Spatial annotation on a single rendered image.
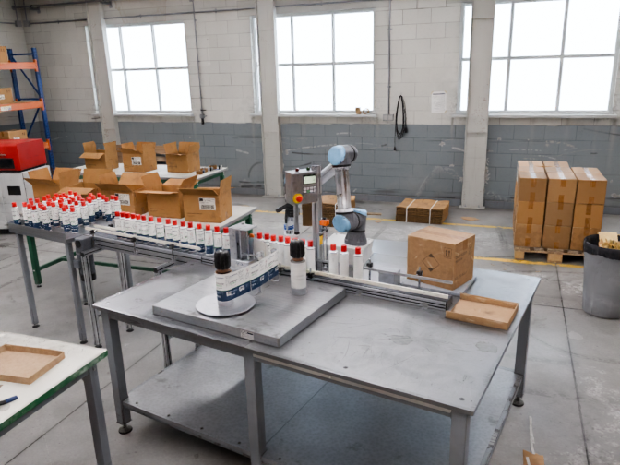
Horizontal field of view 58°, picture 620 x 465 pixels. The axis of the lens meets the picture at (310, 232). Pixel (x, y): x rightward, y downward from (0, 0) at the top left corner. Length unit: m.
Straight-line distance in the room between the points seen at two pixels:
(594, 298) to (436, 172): 4.02
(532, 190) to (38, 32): 9.04
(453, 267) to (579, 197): 3.33
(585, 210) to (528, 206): 0.55
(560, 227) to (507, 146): 2.39
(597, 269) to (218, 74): 6.65
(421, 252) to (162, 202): 2.73
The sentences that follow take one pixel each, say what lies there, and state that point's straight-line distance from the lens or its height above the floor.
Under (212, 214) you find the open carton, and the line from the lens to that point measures 4.87.
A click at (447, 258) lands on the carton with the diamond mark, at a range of 3.13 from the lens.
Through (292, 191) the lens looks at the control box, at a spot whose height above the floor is 1.37.
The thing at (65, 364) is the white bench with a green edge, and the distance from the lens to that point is 2.79.
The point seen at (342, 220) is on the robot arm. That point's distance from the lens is 3.43.
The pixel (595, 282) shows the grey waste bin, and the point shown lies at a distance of 5.13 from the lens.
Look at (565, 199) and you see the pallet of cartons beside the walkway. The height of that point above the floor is 0.68.
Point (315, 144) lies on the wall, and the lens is 8.96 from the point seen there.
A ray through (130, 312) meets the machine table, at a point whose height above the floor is 0.83.
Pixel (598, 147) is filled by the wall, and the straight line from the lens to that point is 8.50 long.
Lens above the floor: 2.05
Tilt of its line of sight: 17 degrees down
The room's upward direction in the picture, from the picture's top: 2 degrees counter-clockwise
